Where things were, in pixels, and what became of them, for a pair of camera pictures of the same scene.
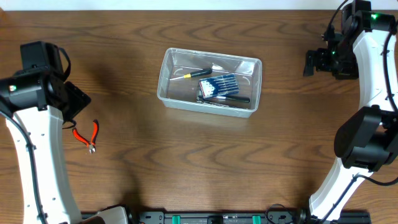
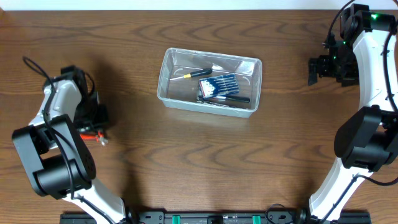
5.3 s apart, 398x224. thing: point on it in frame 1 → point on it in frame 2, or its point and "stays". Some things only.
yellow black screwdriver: x=196 y=73 stays
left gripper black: x=78 y=100 → x=94 y=121
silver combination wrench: x=219 y=104 → x=228 y=101
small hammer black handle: x=224 y=98 stays
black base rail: x=286 y=217 stays
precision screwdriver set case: x=219 y=86 stays
